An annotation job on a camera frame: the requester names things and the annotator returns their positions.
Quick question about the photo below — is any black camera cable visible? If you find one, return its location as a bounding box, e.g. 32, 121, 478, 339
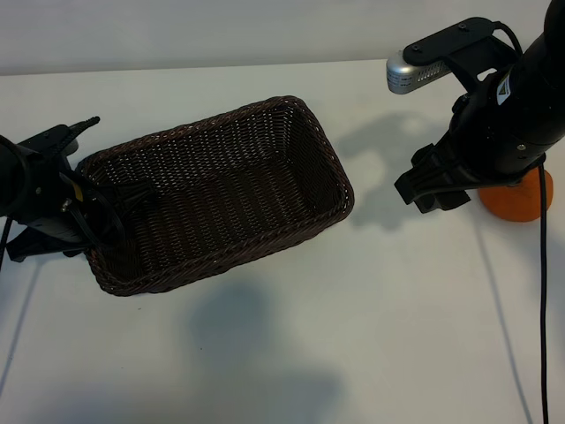
0, 216, 15, 271
492, 19, 555, 424

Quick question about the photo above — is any black right camera cable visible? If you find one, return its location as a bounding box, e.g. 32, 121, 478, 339
492, 19, 555, 424

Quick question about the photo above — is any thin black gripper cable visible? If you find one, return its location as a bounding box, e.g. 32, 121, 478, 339
64, 189, 129, 248

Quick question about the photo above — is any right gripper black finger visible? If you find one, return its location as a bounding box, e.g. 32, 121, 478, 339
398, 175, 465, 207
395, 163, 461, 194

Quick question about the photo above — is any orange fruit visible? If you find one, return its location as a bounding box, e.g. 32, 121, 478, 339
478, 167, 555, 223

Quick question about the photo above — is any black left camera cable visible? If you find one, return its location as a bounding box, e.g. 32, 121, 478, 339
0, 216, 15, 271

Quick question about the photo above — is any dark brown wicker basket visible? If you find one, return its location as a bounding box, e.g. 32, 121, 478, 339
75, 95, 356, 298

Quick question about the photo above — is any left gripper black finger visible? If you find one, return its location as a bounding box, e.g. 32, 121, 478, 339
102, 193, 155, 214
98, 180, 156, 201

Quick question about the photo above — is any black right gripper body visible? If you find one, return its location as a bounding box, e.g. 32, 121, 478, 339
412, 64, 559, 216

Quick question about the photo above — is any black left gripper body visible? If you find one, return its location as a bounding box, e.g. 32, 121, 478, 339
5, 151, 97, 265

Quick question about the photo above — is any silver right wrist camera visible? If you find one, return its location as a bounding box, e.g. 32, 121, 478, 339
386, 51, 447, 95

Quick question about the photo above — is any black left camera mount bracket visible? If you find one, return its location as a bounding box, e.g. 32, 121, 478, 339
16, 115, 102, 156

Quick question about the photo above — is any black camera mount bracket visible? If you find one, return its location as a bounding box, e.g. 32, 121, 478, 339
16, 115, 102, 156
402, 16, 520, 92

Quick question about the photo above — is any black right camera mount bracket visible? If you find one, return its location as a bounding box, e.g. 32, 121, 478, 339
402, 16, 520, 92

